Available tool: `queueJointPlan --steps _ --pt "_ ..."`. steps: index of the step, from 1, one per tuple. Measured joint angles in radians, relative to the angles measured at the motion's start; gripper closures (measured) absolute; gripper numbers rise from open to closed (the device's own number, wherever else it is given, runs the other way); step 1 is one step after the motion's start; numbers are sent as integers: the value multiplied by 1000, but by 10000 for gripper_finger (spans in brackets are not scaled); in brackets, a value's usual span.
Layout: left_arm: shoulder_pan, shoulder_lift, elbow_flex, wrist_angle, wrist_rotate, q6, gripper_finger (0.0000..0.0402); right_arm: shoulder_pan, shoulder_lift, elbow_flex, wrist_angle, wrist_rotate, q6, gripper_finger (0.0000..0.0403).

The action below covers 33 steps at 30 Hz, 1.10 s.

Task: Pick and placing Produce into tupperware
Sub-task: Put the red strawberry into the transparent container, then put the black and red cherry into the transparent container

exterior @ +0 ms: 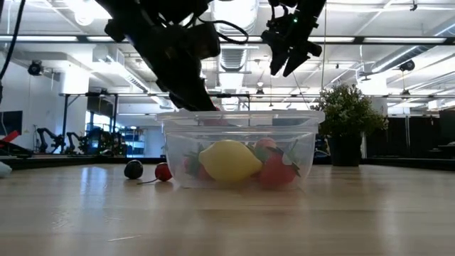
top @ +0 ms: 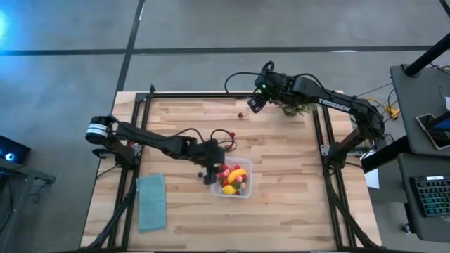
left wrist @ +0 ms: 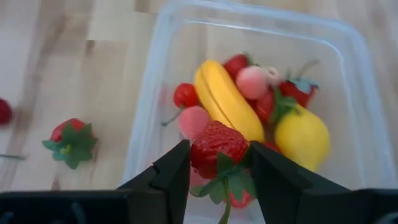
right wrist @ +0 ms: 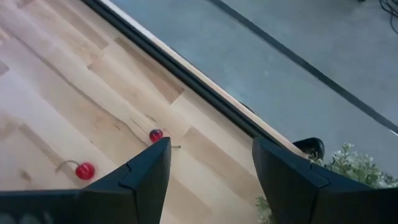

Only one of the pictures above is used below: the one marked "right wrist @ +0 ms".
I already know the black floor cable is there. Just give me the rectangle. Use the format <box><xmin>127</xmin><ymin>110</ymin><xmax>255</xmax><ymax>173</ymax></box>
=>
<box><xmin>378</xmin><ymin>0</ymin><xmax>398</xmax><ymax>34</ymax></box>

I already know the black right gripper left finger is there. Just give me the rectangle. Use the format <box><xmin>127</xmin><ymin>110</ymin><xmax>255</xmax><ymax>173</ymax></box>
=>
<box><xmin>0</xmin><ymin>136</ymin><xmax>172</xmax><ymax>224</ymax></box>

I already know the green artificial plant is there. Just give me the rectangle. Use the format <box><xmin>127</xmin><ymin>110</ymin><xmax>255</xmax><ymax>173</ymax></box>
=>
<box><xmin>255</xmin><ymin>142</ymin><xmax>398</xmax><ymax>224</ymax></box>

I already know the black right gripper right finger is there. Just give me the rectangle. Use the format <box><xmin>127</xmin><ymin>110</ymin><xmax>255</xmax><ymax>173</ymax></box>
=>
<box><xmin>251</xmin><ymin>137</ymin><xmax>398</xmax><ymax>224</ymax></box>

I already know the bright red cherry with stem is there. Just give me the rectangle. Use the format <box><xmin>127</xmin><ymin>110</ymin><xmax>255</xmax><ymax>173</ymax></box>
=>
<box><xmin>55</xmin><ymin>159</ymin><xmax>96</xmax><ymax>181</ymax></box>

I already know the dark red cherry with stem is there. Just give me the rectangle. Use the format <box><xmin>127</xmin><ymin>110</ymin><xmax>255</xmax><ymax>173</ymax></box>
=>
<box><xmin>149</xmin><ymin>128</ymin><xmax>182</xmax><ymax>149</ymax></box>

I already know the black table edge frame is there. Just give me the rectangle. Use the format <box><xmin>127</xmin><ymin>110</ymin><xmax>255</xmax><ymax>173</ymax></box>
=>
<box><xmin>80</xmin><ymin>0</ymin><xmax>282</xmax><ymax>147</ymax></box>

